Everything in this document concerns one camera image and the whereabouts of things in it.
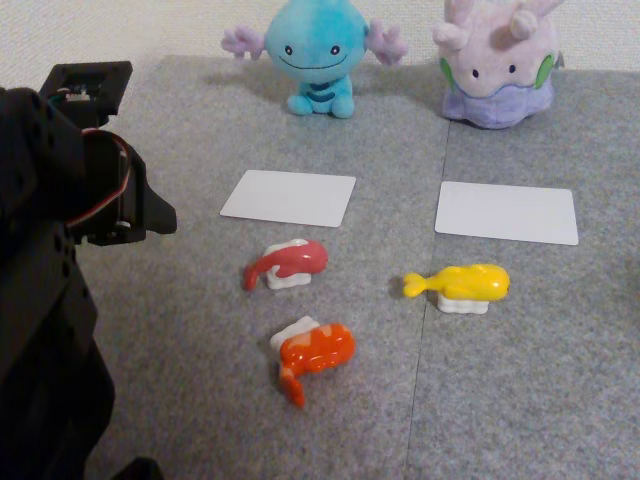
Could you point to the orange shrimp sushi toy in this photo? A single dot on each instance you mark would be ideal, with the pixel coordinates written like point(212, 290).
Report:
point(320, 350)

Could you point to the blue Wooper plush toy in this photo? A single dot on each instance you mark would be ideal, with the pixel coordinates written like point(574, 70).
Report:
point(315, 35)

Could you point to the yellow egg sushi toy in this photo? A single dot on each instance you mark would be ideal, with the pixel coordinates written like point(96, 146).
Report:
point(470, 282)

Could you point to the white rectangular card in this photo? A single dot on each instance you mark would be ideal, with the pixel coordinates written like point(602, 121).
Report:
point(290, 197)
point(505, 212)

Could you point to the grey carpet mat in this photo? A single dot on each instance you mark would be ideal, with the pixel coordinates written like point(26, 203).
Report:
point(200, 350)
point(525, 375)

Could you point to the pink sushi toy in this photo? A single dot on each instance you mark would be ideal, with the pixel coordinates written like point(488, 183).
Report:
point(300, 255)

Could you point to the purple Goomy plush toy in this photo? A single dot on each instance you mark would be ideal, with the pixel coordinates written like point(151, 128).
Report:
point(500, 65)

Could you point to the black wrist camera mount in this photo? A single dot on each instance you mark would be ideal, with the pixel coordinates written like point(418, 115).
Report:
point(112, 75)

